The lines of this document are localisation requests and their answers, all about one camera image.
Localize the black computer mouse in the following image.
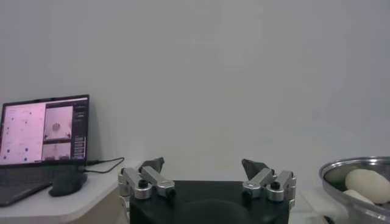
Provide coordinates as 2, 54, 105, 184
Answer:
48, 170, 89, 198

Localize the black laptop charger cable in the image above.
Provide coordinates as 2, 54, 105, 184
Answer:
81, 156, 126, 175

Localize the white steamed baozi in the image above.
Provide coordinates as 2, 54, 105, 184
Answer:
344, 168, 390, 205
342, 189, 377, 206

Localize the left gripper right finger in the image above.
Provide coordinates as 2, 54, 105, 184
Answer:
241, 158, 297, 202

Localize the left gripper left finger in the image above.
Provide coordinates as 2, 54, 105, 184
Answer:
118, 156, 177, 201

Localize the white side table with mouse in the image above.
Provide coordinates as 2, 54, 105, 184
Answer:
0, 158, 144, 224

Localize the black laptop with mouse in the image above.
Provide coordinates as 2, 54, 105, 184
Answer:
0, 94, 90, 208

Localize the stainless steel steamer basket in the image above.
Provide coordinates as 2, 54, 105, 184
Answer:
300, 156, 390, 224

